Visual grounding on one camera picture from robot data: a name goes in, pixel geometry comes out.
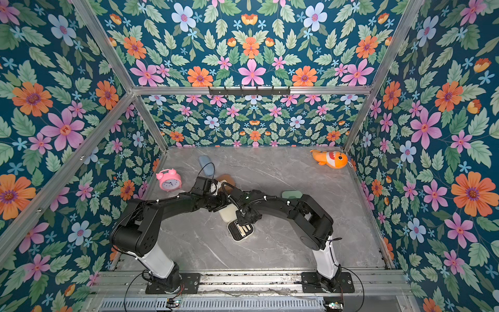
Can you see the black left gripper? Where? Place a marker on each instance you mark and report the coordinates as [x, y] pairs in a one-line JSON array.
[[223, 202]]

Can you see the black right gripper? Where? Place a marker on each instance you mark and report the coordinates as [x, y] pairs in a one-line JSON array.
[[242, 217]]

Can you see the cream clipper case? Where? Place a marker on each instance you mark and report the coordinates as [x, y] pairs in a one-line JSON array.
[[229, 216]]

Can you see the brown clipper case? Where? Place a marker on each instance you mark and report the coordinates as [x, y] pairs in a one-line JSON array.
[[225, 182]]

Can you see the mint green clipper case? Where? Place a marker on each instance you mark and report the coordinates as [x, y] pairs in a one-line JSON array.
[[291, 194]]

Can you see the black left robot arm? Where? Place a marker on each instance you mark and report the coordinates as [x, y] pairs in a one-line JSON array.
[[136, 232]]

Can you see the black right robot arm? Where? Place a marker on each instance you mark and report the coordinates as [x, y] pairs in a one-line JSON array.
[[311, 223]]

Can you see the blue denim pouch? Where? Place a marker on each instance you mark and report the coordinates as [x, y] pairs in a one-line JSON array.
[[207, 166]]

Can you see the pink alarm clock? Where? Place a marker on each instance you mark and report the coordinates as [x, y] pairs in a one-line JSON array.
[[169, 180]]

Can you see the orange clownfish plush toy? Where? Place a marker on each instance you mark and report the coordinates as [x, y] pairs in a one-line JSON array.
[[333, 159]]

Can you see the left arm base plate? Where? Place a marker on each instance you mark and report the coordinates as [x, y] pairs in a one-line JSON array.
[[176, 283]]

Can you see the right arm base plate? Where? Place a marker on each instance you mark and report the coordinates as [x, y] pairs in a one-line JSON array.
[[313, 282]]

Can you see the black hook rail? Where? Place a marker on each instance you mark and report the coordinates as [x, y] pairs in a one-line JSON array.
[[248, 91]]

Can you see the aluminium front rail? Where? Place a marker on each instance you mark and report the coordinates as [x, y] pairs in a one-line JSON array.
[[367, 282]]

